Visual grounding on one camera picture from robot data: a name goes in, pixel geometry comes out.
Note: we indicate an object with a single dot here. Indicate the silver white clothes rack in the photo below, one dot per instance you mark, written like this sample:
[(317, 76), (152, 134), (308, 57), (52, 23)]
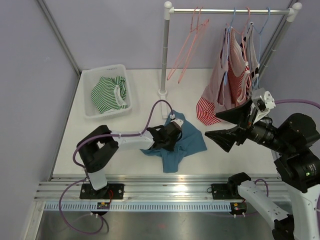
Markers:
[(288, 17)]

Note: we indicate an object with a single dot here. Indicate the white slotted cable duct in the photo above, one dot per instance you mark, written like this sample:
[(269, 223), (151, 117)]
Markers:
[(140, 206)]

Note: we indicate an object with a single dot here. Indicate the black white striped tank top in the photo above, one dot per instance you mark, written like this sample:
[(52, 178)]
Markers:
[(250, 53)]

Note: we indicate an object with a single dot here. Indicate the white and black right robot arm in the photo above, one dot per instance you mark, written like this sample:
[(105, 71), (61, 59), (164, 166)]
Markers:
[(297, 165)]

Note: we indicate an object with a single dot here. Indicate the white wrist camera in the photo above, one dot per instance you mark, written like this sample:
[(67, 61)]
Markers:
[(176, 121), (262, 103)]

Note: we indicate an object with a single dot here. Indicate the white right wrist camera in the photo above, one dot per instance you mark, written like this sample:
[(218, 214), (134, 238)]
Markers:
[(262, 103)]

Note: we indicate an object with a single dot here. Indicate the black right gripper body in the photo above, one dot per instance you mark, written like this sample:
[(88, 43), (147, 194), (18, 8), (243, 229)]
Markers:
[(249, 125)]

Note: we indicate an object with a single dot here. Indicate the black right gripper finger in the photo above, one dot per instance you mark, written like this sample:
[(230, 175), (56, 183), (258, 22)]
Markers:
[(238, 115), (227, 138)]

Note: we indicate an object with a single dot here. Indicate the light blue end hanger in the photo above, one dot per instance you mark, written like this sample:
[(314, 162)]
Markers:
[(255, 83)]

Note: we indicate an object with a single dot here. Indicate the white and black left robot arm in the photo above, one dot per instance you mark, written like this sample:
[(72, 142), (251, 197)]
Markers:
[(97, 149)]

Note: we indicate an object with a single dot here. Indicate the pink lilac tank top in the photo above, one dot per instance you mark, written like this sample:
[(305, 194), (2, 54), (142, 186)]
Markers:
[(215, 92)]

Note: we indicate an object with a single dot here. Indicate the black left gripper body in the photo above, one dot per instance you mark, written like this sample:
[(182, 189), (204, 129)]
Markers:
[(170, 144)]

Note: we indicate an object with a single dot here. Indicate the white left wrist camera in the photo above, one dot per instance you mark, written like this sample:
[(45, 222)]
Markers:
[(176, 121)]

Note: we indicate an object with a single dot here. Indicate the pink hanger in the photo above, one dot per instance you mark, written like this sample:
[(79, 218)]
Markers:
[(238, 60), (195, 19), (189, 48)]

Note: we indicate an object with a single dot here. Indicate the aluminium mounting rail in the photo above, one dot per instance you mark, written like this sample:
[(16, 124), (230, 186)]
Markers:
[(137, 187)]

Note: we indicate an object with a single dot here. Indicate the blue tank top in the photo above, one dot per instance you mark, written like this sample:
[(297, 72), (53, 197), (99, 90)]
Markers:
[(191, 142)]

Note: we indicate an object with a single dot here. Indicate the green striped tank top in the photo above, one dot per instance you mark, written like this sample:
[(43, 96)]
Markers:
[(109, 94)]

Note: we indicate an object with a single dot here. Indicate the red striped tank top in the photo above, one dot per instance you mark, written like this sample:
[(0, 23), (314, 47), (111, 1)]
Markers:
[(205, 110)]

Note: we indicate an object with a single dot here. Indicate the white plastic laundry basket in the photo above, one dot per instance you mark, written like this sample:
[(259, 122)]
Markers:
[(89, 78)]

